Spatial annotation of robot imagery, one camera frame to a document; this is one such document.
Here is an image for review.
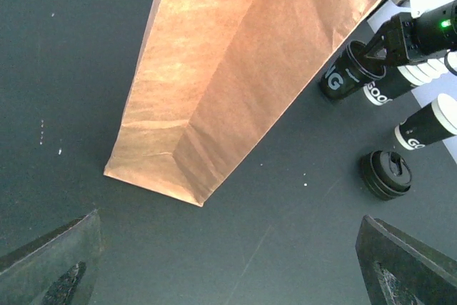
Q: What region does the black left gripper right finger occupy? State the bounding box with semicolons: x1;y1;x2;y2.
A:
356;216;456;304

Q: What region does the stack of black paper cups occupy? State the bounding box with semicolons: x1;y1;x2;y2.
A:
363;58;448;106

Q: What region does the single black paper cup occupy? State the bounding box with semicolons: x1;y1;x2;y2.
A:
394;94;456;151

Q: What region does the black cup with coffee beans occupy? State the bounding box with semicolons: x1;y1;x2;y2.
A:
318;40;386;100

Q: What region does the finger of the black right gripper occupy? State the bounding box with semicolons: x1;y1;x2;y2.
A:
362;31;391;68

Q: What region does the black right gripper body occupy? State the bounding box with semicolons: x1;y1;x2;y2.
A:
378;1;456;66

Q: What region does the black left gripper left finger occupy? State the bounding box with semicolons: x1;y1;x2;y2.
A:
1;210;103;304

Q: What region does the brown paper bag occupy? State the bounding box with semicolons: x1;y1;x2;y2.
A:
104;0;381;206

